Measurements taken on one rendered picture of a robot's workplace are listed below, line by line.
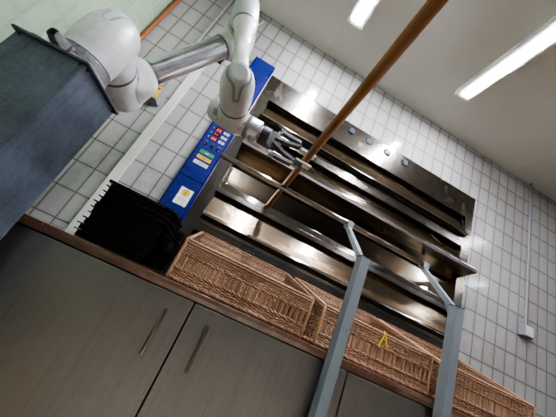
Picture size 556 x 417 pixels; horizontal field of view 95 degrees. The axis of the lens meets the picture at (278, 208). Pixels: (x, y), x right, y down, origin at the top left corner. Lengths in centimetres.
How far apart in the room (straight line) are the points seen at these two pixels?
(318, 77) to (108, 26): 154
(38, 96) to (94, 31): 28
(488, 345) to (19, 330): 252
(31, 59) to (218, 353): 98
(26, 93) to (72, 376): 76
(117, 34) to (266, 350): 113
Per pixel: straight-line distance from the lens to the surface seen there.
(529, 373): 281
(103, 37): 107
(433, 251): 201
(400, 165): 223
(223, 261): 99
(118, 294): 96
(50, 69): 97
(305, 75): 222
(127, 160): 165
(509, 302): 272
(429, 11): 62
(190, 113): 180
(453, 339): 134
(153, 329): 93
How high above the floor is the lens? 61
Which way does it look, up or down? 21 degrees up
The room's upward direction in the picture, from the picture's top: 25 degrees clockwise
